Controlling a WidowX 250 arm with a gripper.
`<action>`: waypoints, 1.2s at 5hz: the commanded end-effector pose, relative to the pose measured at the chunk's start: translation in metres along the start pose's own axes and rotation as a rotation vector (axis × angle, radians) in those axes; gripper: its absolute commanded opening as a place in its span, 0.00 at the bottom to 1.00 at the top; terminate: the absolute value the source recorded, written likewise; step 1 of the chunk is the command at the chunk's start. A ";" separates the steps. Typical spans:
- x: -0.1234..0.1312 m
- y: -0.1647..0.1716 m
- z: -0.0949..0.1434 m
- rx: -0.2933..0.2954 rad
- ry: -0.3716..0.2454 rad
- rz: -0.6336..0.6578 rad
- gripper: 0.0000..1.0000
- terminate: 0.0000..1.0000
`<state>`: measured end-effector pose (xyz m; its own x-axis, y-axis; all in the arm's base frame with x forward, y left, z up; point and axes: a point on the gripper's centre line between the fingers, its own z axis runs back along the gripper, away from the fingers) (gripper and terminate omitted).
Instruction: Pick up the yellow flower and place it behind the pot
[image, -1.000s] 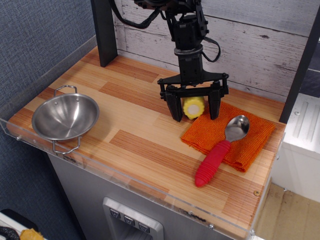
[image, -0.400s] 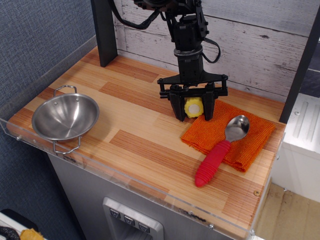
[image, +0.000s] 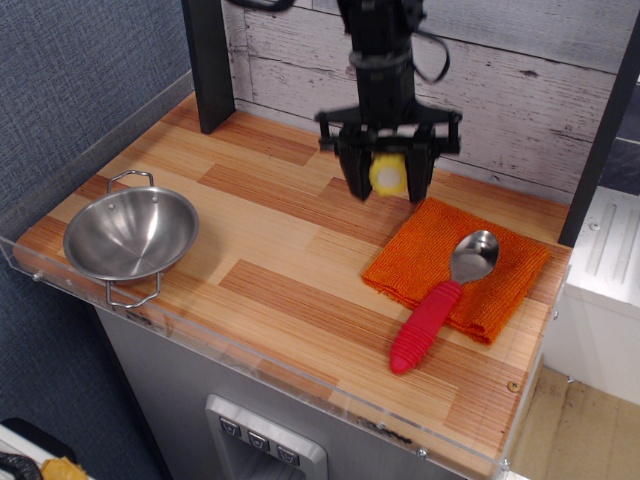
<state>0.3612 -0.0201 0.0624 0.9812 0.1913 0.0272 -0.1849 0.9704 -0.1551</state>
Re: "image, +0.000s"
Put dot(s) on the black vertical post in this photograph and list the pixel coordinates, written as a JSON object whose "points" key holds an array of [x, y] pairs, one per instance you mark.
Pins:
{"points": [[206, 38], [613, 114]]}

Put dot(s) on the metal spoon with red handle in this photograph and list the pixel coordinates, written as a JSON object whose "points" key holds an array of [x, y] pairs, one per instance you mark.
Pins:
{"points": [[442, 305]]}

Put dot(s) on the grey toy fridge cabinet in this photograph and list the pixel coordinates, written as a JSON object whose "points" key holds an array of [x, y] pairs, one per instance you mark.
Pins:
{"points": [[171, 382]]}

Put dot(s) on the stainless steel two-handled pot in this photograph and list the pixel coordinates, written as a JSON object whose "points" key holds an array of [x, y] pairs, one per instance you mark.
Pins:
{"points": [[134, 231]]}

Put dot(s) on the orange knitted cloth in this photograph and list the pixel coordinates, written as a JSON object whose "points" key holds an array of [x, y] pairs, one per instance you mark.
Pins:
{"points": [[418, 258]]}

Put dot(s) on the black vertical post left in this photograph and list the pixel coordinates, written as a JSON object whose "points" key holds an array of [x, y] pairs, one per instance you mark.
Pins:
{"points": [[206, 38]]}

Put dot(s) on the yellow object bottom left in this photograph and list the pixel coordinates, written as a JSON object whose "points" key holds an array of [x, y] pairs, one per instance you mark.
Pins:
{"points": [[62, 469]]}

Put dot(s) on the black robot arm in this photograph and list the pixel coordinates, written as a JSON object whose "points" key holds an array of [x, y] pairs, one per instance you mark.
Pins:
{"points": [[381, 33]]}

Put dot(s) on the clear acrylic edge guard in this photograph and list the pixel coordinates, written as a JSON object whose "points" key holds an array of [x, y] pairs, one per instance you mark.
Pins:
{"points": [[275, 273]]}

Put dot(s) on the white toy sink unit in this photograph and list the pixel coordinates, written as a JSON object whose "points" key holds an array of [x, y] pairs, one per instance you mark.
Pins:
{"points": [[594, 334]]}

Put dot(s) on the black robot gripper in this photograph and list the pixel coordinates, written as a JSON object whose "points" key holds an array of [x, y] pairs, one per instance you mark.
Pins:
{"points": [[389, 118]]}

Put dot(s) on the silver dispenser button panel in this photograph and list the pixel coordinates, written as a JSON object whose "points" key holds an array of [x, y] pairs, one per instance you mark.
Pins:
{"points": [[250, 446]]}

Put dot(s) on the yellow toy corn cob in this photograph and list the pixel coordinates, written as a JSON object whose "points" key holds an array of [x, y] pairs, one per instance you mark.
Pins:
{"points": [[387, 173]]}

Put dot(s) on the black vertical post right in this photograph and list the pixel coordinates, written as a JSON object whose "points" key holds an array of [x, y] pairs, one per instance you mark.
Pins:
{"points": [[613, 114]]}

